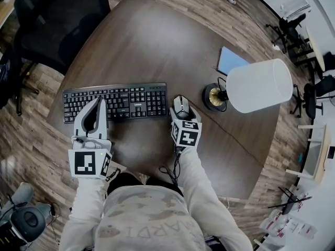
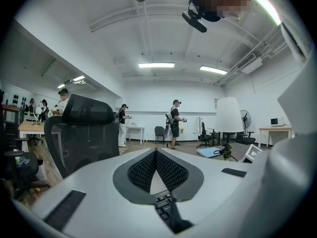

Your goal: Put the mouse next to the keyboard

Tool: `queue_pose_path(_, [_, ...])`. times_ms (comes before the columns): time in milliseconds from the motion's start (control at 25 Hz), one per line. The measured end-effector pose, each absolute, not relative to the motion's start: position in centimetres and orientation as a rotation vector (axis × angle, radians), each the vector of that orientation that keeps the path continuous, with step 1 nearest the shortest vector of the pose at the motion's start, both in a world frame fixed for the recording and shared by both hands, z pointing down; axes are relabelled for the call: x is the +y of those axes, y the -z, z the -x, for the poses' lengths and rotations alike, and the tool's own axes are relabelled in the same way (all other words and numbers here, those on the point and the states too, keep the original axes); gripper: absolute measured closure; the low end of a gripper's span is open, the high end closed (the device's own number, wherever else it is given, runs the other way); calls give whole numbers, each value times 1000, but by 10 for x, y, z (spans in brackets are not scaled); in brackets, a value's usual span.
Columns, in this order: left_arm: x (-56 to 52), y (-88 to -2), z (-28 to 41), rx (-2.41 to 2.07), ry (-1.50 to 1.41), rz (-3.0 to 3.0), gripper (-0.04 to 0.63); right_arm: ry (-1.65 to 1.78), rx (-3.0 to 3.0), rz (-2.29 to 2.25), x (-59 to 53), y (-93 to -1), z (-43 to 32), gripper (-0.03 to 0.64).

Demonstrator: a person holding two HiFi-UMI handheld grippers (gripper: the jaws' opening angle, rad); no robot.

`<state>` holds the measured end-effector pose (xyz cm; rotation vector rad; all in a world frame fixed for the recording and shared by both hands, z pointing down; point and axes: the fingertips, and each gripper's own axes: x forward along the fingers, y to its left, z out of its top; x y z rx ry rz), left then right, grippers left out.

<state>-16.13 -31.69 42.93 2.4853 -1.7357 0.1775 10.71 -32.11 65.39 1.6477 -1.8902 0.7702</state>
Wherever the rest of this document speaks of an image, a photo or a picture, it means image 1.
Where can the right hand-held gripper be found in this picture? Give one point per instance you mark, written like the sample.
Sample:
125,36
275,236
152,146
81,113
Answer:
187,137

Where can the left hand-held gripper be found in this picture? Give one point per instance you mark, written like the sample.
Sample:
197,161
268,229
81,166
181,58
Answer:
83,163

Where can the grey computer mouse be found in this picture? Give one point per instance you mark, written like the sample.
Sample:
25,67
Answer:
181,106

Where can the black keyboard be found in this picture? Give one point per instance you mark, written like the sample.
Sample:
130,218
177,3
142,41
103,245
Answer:
136,101

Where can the person's left forearm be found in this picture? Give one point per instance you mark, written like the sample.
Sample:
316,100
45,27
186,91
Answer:
83,213

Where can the person's right forearm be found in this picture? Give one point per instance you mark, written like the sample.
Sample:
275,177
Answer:
204,203

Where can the person's left leg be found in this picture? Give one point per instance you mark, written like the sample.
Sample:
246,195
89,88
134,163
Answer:
123,180

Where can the person's leg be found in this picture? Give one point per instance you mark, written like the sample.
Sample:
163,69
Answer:
162,184
123,180

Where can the person's right leg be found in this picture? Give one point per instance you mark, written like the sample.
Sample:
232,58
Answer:
162,184

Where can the blue notebook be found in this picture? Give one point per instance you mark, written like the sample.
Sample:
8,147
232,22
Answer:
230,60

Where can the white shade table lamp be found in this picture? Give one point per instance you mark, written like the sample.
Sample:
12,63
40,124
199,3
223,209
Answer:
259,85

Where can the black chair with bags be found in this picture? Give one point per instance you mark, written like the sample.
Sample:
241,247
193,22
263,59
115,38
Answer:
10,82

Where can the person's beige sweatshirt torso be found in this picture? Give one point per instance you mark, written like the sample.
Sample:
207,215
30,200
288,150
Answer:
146,216

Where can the black mesh office chair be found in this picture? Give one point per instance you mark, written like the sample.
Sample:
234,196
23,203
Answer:
60,22

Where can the grey round device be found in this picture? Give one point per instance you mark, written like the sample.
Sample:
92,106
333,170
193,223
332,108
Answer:
28,219

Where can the black swivel chair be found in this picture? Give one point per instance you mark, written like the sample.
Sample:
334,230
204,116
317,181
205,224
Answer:
310,101
290,30

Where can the black router with antennas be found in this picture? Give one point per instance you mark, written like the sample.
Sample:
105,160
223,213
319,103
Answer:
290,204

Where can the pack of clear bottles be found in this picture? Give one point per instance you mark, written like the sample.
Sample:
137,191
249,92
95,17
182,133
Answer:
274,223

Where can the white round table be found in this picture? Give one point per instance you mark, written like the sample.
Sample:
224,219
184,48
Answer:
316,48

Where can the black backpack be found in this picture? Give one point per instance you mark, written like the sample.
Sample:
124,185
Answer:
330,61

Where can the white folded sheets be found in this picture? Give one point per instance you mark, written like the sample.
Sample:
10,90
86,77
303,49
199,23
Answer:
295,6

